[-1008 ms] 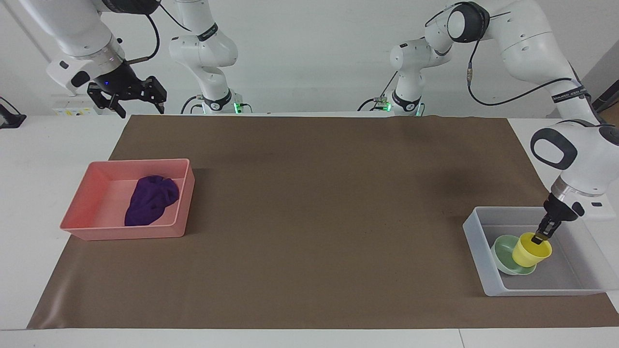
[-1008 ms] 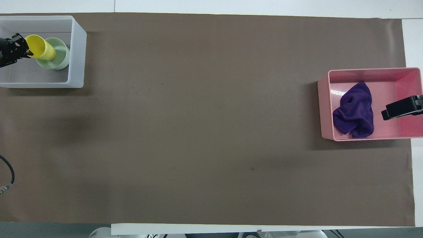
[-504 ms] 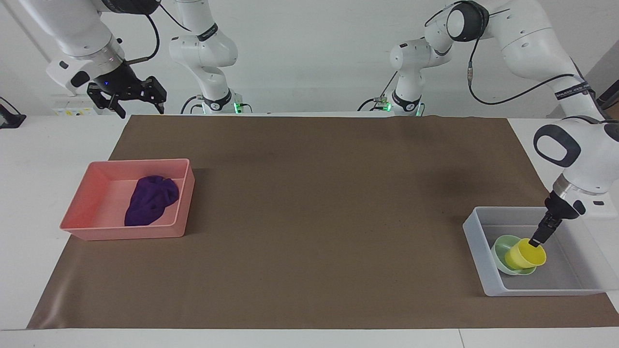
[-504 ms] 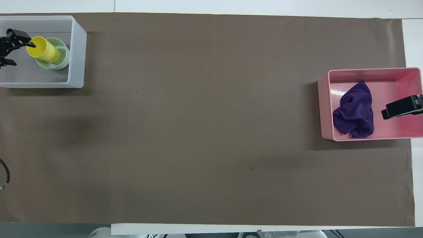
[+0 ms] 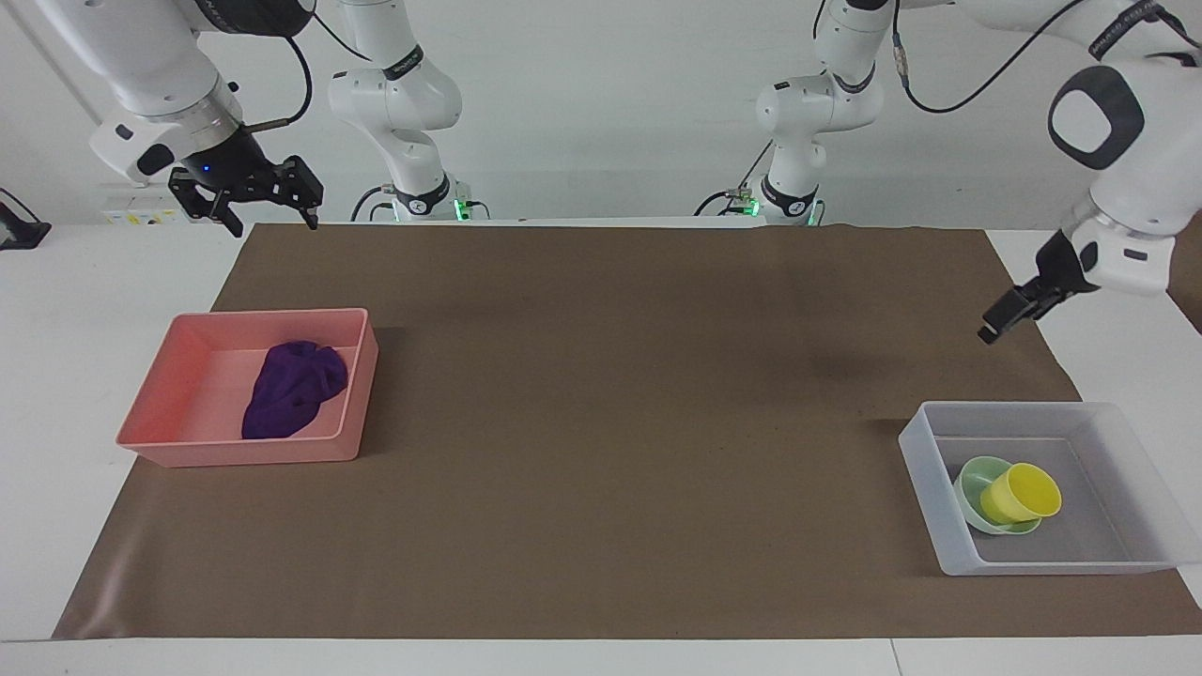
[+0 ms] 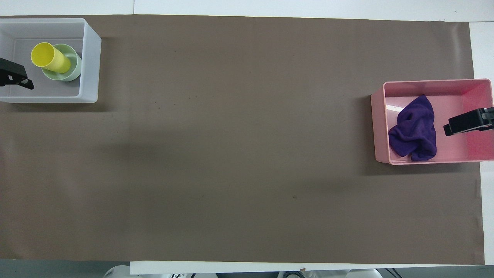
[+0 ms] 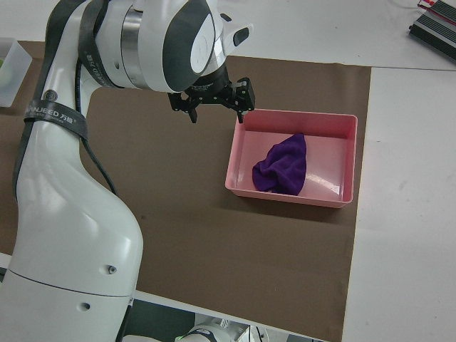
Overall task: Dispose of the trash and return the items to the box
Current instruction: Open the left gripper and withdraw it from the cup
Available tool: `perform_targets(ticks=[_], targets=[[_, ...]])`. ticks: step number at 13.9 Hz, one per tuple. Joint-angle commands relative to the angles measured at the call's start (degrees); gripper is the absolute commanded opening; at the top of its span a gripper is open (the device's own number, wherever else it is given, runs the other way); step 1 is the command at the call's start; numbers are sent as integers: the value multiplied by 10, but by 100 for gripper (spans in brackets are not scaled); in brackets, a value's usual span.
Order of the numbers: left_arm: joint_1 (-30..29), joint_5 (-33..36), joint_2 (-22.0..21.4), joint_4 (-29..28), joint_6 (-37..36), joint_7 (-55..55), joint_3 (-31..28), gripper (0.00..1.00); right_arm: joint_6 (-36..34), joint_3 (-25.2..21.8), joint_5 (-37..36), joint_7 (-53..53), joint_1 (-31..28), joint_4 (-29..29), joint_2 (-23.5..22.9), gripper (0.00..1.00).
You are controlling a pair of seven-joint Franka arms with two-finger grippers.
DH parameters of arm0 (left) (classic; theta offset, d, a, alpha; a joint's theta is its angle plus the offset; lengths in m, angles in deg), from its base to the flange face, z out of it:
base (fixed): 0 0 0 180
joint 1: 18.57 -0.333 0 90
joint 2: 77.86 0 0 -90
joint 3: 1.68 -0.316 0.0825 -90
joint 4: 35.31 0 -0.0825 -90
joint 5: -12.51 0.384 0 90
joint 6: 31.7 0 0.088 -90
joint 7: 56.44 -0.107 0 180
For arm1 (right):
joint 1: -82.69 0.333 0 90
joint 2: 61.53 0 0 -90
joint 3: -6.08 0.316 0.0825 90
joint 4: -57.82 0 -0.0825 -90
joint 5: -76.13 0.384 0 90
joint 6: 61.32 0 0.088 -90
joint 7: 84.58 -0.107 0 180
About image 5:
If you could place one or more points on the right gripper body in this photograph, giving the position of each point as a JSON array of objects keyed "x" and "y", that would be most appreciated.
[{"x": 230, "y": 164}]

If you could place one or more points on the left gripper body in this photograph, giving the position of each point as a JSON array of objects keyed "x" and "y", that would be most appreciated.
[{"x": 1059, "y": 263}]

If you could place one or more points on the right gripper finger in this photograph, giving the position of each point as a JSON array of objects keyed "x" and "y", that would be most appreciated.
[
  {"x": 302, "y": 186},
  {"x": 208, "y": 205}
]

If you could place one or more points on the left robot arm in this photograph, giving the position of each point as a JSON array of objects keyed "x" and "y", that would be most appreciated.
[{"x": 1141, "y": 160}]

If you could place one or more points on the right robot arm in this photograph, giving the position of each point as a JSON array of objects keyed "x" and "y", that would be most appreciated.
[{"x": 150, "y": 66}]

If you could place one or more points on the translucent white plastic box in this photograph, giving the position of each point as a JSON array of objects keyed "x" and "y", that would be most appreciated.
[{"x": 1108, "y": 535}]

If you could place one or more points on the white power strip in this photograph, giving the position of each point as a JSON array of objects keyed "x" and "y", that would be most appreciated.
[{"x": 141, "y": 215}]

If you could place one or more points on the black stand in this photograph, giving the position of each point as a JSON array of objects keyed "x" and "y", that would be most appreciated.
[{"x": 17, "y": 230}]

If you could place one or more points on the purple cloth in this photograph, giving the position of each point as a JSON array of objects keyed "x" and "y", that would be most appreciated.
[{"x": 293, "y": 387}]

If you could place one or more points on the pink plastic tray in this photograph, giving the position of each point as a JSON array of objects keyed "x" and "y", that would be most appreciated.
[{"x": 202, "y": 427}]

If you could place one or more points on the light green bowl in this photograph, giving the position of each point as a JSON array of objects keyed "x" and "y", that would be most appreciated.
[{"x": 977, "y": 477}]

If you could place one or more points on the yellow cup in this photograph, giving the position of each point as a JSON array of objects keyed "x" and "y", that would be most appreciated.
[{"x": 1019, "y": 493}]

